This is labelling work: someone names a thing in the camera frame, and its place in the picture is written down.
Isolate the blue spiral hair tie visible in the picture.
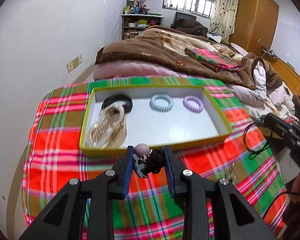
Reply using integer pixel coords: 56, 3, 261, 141
149, 93, 175, 112

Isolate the wooden wardrobe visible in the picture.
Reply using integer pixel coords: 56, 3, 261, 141
229, 0, 280, 58

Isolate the folded plaid cloth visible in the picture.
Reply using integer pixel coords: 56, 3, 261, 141
184, 47, 240, 72

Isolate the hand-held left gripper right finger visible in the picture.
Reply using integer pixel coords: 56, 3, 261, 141
163, 145, 277, 240

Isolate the purple spiral hair tie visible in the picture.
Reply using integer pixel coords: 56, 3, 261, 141
182, 95, 205, 113

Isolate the black scrunchie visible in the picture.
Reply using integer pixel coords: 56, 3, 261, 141
101, 93, 133, 114

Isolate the yellow-green shallow box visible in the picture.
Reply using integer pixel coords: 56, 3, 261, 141
79, 85, 232, 158

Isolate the black television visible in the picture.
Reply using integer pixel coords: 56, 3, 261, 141
174, 12, 197, 28

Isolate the barred window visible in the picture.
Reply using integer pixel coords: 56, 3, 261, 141
162, 0, 215, 19

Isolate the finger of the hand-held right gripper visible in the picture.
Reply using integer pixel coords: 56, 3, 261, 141
255, 119, 294, 148
264, 113, 300, 140

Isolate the wooden shelf unit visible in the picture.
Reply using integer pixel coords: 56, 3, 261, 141
122, 14, 165, 40

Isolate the dotted curtain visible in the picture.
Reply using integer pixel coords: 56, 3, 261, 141
209, 0, 240, 37

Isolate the black cable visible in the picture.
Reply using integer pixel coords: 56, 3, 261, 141
261, 191, 300, 218

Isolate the white duvet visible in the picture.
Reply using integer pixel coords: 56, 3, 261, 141
227, 42, 300, 120

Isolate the pink blanket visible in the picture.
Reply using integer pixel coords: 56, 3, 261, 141
94, 61, 188, 80

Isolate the black hair tie with ball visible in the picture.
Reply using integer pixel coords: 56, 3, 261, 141
132, 143, 165, 178

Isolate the group of bottles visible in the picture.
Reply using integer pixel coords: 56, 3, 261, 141
124, 0, 150, 15

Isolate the dark jacket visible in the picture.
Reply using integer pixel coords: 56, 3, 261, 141
170, 19, 209, 37

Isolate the brown blanket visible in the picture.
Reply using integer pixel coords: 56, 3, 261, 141
95, 25, 283, 90

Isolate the rhinestone hair clip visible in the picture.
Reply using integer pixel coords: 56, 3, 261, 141
224, 164, 240, 184

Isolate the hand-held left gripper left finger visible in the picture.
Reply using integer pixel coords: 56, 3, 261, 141
19, 145, 135, 240

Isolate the person's right forearm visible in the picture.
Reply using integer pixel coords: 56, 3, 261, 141
282, 172, 300, 240

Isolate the plaid bed sheet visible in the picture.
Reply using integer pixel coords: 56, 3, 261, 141
21, 76, 288, 240

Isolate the wooden bed frame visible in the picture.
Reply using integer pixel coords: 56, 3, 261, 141
261, 54, 300, 95

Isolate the wall socket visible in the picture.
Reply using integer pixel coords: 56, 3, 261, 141
67, 54, 83, 73

